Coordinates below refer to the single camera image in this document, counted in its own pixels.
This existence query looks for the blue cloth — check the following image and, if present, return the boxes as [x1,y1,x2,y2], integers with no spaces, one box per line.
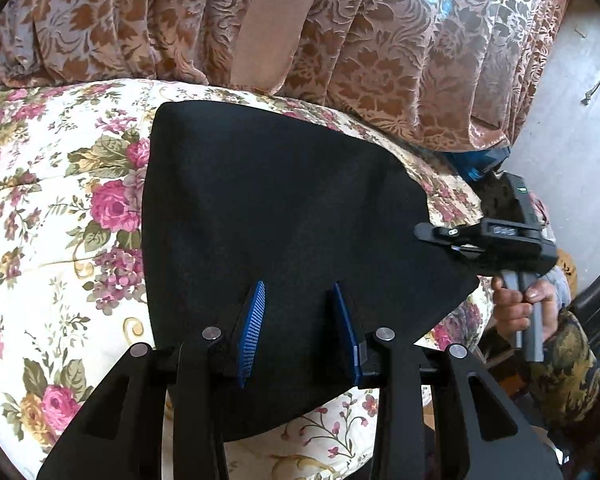
[445,147,511,184]

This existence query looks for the person's right hand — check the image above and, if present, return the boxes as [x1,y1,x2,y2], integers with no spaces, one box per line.
[491,278,564,342]

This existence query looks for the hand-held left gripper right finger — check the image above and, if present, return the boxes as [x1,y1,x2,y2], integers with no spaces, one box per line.
[327,281,564,480]

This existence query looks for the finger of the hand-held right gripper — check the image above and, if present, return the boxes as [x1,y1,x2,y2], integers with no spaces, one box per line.
[414,222,482,262]

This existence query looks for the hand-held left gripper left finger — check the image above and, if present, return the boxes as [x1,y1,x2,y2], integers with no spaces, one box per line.
[36,280,267,480]

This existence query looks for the brown patterned curtain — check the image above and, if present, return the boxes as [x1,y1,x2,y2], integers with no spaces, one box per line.
[0,0,576,155]

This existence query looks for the black pants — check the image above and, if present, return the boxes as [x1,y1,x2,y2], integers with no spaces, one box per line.
[141,101,481,443]

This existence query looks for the person's dark patterned clothing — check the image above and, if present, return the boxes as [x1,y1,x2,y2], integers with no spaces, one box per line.
[480,310,600,438]

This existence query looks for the floral bed sheet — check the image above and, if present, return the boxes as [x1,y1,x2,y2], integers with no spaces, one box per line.
[0,77,501,480]

